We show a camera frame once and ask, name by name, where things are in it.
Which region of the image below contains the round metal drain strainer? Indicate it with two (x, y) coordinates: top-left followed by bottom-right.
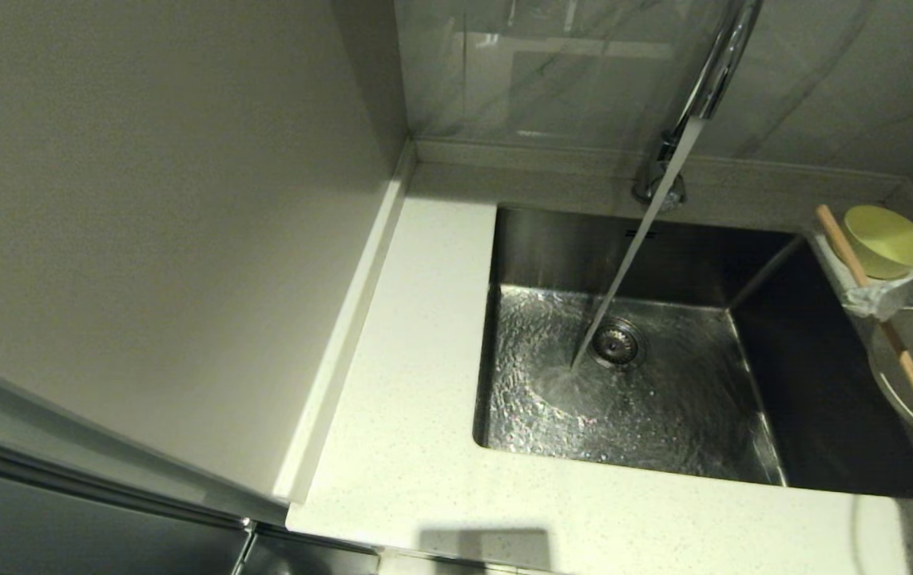
(588, 317), (649, 371)

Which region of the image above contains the grey cabinet door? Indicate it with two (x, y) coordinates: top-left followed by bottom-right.
(0, 355), (381, 575)

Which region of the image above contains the yellow-green bowl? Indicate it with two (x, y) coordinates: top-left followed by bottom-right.
(844, 205), (913, 280)

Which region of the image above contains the chrome faucet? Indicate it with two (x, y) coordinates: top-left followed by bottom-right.
(634, 0), (767, 211)

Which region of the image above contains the white counter upstand strip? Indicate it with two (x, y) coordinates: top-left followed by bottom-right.
(272, 140), (419, 506)

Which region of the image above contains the stainless steel sink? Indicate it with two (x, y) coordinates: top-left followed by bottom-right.
(472, 204), (913, 502)

